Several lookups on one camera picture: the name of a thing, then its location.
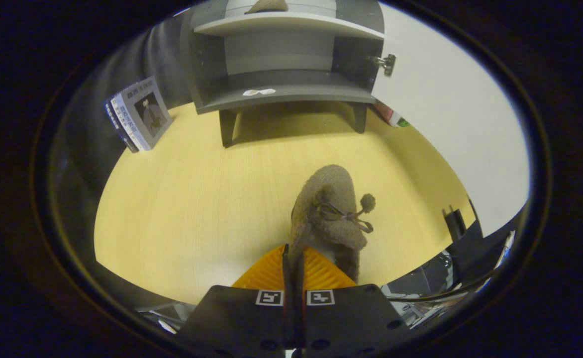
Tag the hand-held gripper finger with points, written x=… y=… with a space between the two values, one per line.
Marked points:
x=300 y=318
x=287 y=318

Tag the white shoe cabinet door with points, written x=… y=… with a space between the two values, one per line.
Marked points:
x=460 y=139

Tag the metal door hinge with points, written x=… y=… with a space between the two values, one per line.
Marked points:
x=386 y=63

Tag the black table clamp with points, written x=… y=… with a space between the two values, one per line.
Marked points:
x=454 y=226

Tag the red green white object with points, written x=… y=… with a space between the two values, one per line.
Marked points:
x=393 y=118

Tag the grey portrait cover book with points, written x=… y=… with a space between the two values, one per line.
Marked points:
x=147 y=114

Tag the blue spine book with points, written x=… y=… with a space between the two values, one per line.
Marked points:
x=112 y=117
x=122 y=119

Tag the black backdrop cloth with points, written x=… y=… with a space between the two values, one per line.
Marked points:
x=172 y=59

